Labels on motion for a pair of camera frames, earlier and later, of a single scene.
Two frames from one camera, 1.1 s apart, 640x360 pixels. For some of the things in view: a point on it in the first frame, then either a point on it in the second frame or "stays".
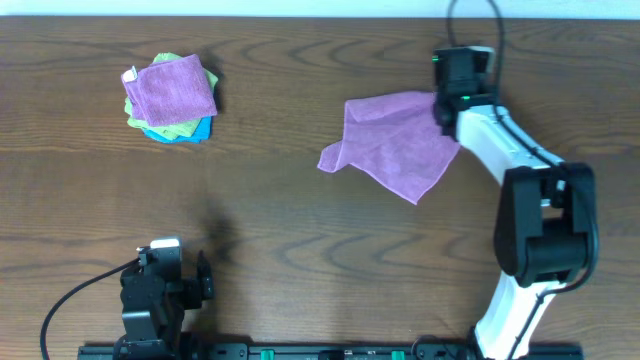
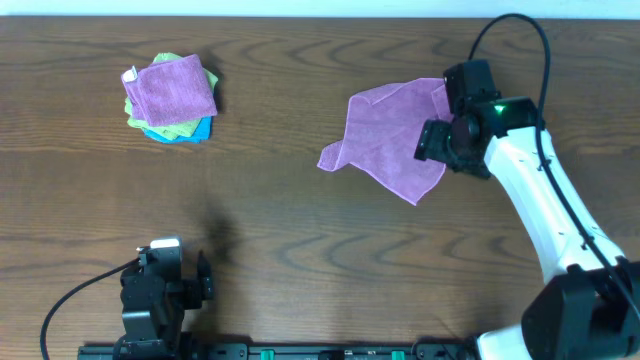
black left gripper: (202, 286) stays
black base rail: (174, 350) stays
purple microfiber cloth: (397, 140) stays
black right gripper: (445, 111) to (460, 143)
